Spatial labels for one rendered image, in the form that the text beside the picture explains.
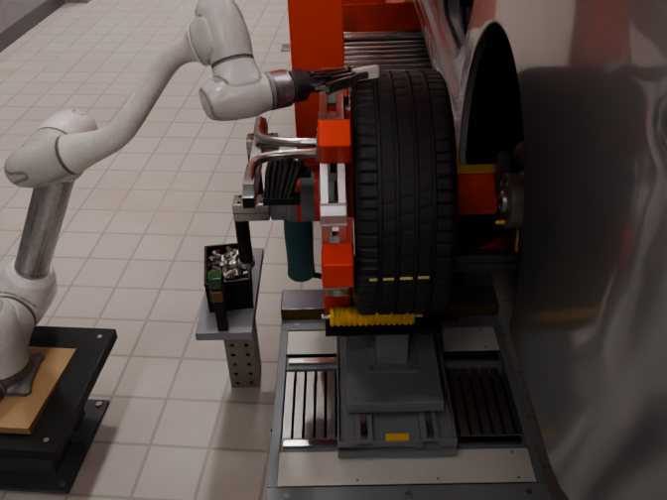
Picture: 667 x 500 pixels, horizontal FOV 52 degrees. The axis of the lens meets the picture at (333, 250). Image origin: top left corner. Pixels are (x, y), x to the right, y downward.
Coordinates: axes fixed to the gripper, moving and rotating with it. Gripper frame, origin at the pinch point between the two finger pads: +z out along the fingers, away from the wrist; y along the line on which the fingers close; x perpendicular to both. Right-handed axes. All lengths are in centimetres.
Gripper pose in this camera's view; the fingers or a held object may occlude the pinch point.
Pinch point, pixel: (365, 72)
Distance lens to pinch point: 174.9
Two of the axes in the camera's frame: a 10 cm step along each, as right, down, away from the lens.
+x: -0.3, -8.4, -5.4
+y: 4.2, 4.8, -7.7
